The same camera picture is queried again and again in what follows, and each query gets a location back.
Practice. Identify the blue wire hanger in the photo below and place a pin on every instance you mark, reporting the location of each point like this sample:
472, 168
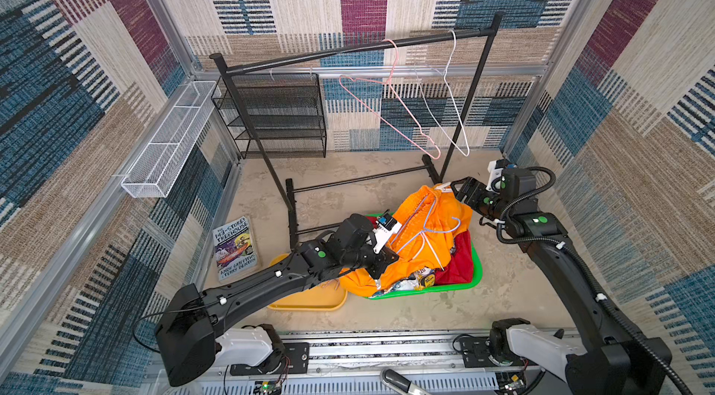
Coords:
430, 221

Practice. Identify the yellow plastic tray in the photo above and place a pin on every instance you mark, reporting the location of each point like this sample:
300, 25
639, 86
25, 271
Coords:
326, 297

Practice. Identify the black wire shoe shelf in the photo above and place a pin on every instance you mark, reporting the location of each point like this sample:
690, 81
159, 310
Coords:
287, 112

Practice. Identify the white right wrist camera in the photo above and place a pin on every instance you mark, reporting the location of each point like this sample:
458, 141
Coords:
495, 169

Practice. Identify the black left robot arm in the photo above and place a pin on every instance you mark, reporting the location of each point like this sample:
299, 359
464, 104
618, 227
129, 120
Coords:
196, 332

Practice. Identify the green plastic basket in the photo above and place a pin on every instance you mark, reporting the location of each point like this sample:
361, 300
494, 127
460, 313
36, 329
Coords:
413, 258

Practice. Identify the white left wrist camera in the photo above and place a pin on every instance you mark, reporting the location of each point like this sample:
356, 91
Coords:
386, 227

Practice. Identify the red shorts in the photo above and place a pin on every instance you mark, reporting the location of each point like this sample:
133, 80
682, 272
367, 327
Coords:
463, 272

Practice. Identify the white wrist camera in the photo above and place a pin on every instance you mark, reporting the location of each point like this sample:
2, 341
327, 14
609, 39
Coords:
495, 169
386, 227

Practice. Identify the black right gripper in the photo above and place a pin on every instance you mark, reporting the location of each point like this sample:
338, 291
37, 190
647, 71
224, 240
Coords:
472, 194

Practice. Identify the orange shorts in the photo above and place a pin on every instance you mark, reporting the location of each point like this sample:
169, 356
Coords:
433, 245

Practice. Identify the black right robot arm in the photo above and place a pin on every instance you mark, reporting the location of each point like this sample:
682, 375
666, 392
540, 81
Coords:
615, 356

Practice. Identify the white blue patterned shorts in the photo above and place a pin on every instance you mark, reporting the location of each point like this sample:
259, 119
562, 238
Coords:
417, 281

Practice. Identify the colourful book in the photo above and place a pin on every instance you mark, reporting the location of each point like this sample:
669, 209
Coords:
234, 249

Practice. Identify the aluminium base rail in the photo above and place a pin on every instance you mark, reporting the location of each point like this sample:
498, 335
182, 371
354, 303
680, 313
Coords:
391, 362

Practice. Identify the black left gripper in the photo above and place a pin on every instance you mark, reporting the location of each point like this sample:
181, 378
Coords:
385, 258

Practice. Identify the black clothes rack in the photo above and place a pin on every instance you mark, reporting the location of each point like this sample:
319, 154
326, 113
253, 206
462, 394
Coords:
344, 111

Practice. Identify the white wire mesh basket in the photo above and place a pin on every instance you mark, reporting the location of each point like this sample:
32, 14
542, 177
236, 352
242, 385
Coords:
161, 161

